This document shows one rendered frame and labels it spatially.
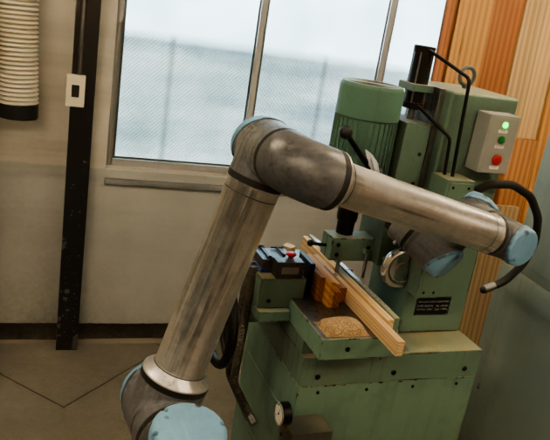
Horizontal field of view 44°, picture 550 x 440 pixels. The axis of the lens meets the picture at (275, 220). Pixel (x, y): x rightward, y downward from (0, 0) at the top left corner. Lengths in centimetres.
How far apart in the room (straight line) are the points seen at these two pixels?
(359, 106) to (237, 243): 63
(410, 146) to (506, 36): 167
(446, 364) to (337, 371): 35
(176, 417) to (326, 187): 53
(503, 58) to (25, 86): 215
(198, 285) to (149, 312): 201
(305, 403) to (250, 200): 77
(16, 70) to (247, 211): 167
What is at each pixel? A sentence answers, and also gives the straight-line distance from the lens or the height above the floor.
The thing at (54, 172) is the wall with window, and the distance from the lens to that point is 309.
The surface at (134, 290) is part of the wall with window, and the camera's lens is 331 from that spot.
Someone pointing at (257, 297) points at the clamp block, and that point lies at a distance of 188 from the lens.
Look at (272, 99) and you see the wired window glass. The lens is 322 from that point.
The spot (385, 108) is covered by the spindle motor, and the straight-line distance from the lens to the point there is 182.
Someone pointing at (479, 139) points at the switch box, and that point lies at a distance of 192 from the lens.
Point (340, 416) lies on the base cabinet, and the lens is 199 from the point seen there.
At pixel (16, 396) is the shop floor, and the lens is 304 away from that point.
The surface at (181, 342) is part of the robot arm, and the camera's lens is 141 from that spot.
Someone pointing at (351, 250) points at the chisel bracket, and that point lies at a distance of 196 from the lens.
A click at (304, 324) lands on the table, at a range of 182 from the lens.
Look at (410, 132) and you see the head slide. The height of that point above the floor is 139.
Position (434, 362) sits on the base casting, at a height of 76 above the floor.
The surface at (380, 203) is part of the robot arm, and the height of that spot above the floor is 135.
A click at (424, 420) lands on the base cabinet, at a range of 215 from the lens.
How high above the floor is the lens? 168
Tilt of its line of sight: 18 degrees down
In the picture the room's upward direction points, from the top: 9 degrees clockwise
